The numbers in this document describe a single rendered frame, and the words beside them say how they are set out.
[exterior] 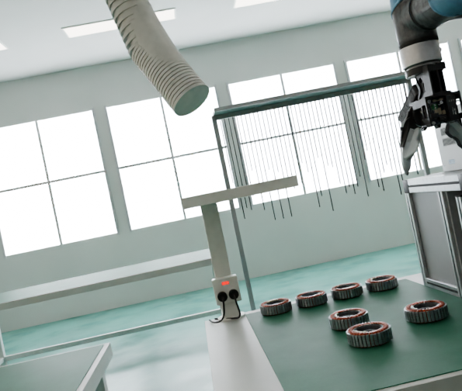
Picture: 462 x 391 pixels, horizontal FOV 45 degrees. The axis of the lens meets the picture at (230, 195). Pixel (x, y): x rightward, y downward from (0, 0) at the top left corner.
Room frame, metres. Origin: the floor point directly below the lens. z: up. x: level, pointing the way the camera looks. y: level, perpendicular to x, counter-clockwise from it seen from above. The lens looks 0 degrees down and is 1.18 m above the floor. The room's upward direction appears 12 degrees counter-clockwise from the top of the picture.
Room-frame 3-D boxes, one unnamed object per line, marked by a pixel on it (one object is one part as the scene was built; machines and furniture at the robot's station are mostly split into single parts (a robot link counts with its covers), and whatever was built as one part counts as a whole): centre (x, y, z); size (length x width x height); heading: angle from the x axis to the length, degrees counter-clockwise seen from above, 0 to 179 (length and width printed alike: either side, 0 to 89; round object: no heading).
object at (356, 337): (1.41, -0.27, 0.77); 0.11 x 0.11 x 0.04
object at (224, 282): (1.91, -0.02, 0.98); 0.37 x 0.35 x 0.46; 94
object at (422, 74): (1.09, -0.42, 1.29); 0.09 x 0.08 x 0.12; 6
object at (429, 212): (1.78, -0.61, 0.91); 0.28 x 0.03 x 0.32; 4
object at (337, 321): (1.60, -0.26, 0.77); 0.11 x 0.11 x 0.04
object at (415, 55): (1.09, -0.42, 1.37); 0.08 x 0.08 x 0.05
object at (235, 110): (5.01, -0.89, 0.96); 1.84 x 0.50 x 1.93; 94
